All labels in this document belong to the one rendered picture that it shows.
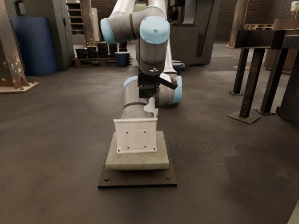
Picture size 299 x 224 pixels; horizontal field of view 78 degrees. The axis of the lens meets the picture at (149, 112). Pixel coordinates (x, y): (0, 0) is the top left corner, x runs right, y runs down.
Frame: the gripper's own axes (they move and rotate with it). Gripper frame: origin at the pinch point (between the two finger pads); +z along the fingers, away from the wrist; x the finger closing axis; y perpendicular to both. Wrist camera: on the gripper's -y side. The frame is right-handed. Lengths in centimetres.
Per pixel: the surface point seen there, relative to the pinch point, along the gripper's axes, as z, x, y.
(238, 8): 188, -610, -409
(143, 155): 28.4, 9.8, 4.8
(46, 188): 37, 18, 55
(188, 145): 49, -6, -28
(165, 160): 26.3, 14.5, -5.6
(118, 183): 34.2, 20.8, 19.0
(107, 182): 34.7, 19.5, 24.4
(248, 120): 60, -31, -92
